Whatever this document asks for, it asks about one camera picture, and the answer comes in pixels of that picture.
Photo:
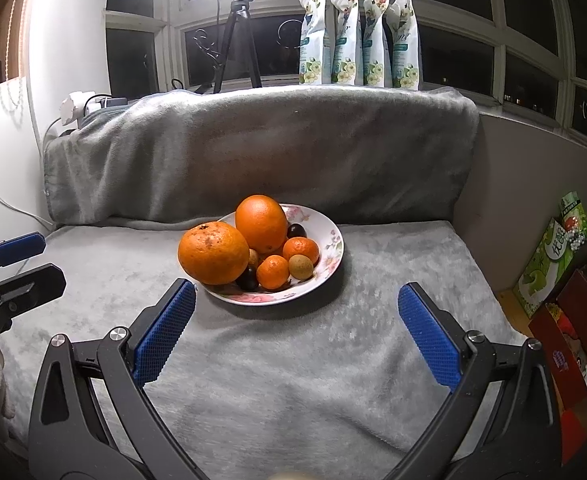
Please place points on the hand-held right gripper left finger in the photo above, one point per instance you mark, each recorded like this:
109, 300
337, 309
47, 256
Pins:
166, 332

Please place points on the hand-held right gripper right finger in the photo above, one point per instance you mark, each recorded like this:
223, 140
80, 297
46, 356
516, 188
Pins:
431, 340

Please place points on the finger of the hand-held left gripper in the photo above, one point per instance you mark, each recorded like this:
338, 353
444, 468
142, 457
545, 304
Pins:
28, 282
21, 249

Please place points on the large rough mandarin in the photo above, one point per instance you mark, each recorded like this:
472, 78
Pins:
213, 252

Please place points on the dark plum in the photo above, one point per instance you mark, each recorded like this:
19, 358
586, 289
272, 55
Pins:
297, 230
247, 280

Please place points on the small tangerine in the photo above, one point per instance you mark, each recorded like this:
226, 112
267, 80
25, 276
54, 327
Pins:
301, 249
272, 272

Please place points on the white floral plate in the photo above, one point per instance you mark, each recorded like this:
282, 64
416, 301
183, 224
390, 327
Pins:
323, 255

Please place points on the large smooth orange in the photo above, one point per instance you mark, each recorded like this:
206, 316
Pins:
261, 222

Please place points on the large green printed carton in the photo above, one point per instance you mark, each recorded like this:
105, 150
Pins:
548, 270

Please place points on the dark red box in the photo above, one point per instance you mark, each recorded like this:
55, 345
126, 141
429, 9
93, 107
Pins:
568, 350

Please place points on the white power strip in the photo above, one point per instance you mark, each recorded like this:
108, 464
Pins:
73, 105

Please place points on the small green printed box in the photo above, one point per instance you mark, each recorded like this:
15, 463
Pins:
576, 220

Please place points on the grey fleece blanket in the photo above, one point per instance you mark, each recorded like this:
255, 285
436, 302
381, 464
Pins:
273, 160

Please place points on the white floral refill pouch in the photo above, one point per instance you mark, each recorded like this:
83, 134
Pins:
346, 50
313, 50
404, 55
375, 55

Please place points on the black tripod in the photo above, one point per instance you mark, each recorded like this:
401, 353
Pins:
240, 2

